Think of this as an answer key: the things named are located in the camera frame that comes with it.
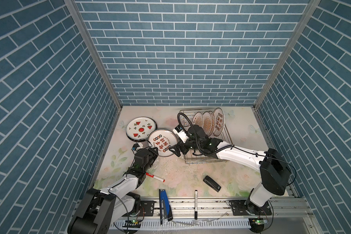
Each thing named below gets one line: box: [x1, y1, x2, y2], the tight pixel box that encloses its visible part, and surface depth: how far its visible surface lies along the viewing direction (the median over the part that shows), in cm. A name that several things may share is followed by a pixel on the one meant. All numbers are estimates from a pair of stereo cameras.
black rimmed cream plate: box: [125, 116, 158, 143], surface depth 105 cm
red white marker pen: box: [145, 172, 166, 183], surface depth 86 cm
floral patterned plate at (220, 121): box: [213, 107, 226, 137], surface depth 101 cm
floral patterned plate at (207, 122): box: [202, 111, 213, 137], surface depth 101 cm
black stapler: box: [202, 175, 222, 193], surface depth 81 cm
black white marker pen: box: [194, 190, 198, 220], surface depth 77 cm
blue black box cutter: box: [158, 189, 174, 225], surface depth 75 cm
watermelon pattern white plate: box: [125, 116, 157, 142], surface depth 106 cm
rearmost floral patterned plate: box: [148, 129, 179, 157], surface depth 93 cm
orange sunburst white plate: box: [191, 111, 204, 128], surface depth 104 cm
